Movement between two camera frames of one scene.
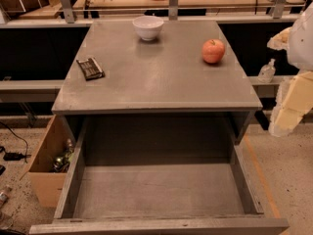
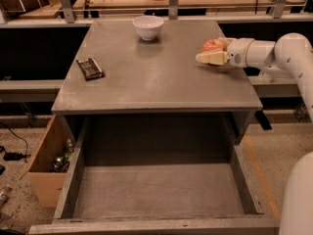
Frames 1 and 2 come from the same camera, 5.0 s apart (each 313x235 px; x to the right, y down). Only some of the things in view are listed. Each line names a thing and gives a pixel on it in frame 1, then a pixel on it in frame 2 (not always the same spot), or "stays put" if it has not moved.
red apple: x=213 y=51 stays put
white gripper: x=303 y=44 to x=238 y=53
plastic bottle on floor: x=3 y=199 stays put
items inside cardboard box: x=61 y=164 stays put
